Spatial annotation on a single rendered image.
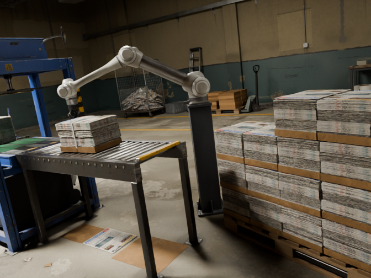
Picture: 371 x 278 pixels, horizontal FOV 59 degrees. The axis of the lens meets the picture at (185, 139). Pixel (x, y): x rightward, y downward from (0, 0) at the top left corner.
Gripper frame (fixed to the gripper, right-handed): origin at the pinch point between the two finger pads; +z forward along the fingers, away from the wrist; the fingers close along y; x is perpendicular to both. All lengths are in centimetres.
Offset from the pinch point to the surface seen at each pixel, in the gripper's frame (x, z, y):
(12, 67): 39, -57, -21
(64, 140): -14.5, 4.2, -24.4
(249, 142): -141, 16, 30
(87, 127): -42.9, -6.1, -23.0
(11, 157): 37, 15, -41
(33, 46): 50, -74, 8
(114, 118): -44.6, -7.2, 1.3
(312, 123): -186, 0, 13
